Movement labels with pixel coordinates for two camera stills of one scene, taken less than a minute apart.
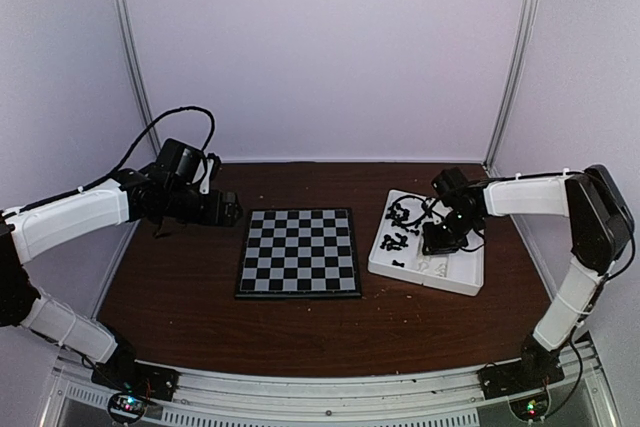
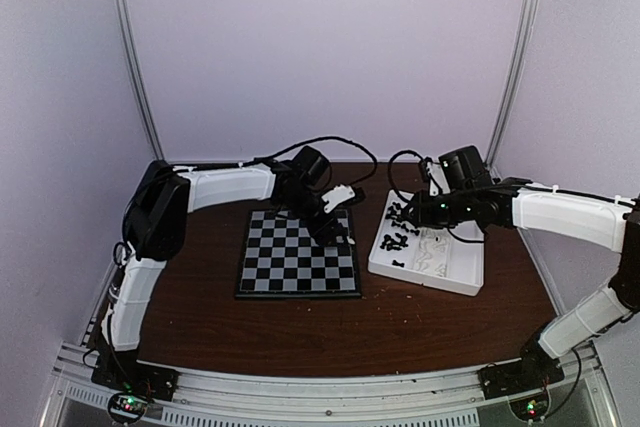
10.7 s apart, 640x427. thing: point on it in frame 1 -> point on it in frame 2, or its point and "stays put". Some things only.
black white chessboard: x=298 y=253 stays put
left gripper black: x=213 y=217 -> x=324 y=238
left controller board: x=127 y=406 stays put
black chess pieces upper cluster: x=398 y=215 stays put
